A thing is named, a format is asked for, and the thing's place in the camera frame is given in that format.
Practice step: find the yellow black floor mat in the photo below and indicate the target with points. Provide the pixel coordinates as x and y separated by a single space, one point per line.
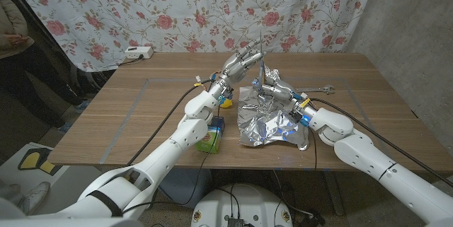
30 160

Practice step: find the large aluminum foil sheet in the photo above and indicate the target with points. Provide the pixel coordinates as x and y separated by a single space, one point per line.
269 128

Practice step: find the silver metal tool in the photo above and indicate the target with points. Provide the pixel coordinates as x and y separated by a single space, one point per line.
318 89

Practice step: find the person in beige jacket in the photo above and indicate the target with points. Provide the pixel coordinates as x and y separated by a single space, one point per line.
10 25

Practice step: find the white sneaker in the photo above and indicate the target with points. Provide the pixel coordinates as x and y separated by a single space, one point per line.
35 194

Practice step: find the metal table leg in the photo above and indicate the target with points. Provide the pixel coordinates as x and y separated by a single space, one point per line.
334 191

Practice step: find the yellow lemon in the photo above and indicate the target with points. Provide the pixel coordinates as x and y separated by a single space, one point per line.
228 104

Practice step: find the floral backdrop cloth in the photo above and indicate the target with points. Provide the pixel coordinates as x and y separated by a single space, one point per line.
141 7

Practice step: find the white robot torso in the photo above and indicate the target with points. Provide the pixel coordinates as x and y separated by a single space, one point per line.
244 202

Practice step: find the white power strip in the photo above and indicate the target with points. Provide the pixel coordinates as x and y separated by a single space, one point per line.
138 52

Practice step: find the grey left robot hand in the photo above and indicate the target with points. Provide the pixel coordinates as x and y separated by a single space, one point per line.
237 69

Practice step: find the white robot body panel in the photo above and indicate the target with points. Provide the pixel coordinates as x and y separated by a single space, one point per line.
70 222

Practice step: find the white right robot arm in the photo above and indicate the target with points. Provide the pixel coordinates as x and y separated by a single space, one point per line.
375 163

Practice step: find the small crumpled aluminum foil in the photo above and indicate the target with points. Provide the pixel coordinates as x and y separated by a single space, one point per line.
274 75

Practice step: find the black power adapter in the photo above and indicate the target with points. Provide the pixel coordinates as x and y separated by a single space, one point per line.
313 220

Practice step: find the green blue sponge package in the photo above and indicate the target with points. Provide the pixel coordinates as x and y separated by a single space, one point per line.
210 142

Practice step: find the grey blue stool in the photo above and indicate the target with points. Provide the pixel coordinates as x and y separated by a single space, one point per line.
187 188

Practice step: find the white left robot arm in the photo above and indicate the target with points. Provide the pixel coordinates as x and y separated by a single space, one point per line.
166 149

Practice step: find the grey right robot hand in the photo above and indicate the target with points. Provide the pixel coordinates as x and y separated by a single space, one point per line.
283 92

